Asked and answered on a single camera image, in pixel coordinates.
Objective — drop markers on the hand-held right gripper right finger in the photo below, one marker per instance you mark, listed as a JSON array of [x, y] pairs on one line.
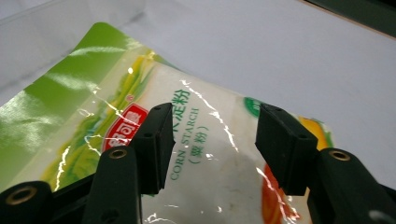
[[299, 155]]

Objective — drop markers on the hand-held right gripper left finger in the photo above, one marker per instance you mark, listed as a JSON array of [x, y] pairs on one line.
[[149, 152]]

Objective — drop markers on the green and white starch bag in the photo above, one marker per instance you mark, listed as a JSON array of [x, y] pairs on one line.
[[205, 149]]

